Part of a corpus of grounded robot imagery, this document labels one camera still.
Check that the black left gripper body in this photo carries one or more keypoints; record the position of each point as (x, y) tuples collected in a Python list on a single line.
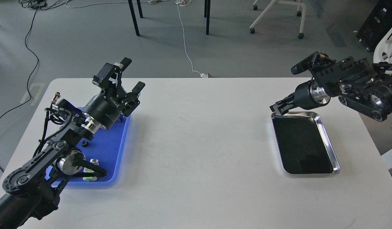
[(103, 111)]

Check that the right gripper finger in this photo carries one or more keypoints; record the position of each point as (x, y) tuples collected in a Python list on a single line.
[(282, 107), (288, 98)]

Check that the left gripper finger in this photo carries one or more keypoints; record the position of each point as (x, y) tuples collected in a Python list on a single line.
[(131, 100), (109, 78)]

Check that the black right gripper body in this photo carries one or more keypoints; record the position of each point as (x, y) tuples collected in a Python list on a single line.
[(310, 95)]

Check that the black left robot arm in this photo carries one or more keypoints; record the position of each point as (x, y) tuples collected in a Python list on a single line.
[(34, 189)]

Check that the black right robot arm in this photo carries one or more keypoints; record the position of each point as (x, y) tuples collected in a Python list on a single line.
[(360, 85)]

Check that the blue plastic tray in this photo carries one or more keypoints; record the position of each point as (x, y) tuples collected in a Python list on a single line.
[(107, 146)]

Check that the shiny metal tray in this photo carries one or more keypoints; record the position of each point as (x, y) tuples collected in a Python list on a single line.
[(303, 144)]

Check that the white office chair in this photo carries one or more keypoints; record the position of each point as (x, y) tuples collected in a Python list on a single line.
[(383, 51)]

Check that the black equipment case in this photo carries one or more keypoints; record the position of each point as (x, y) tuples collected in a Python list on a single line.
[(377, 25)]

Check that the grey switch with green block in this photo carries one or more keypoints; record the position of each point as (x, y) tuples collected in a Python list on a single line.
[(94, 163)]

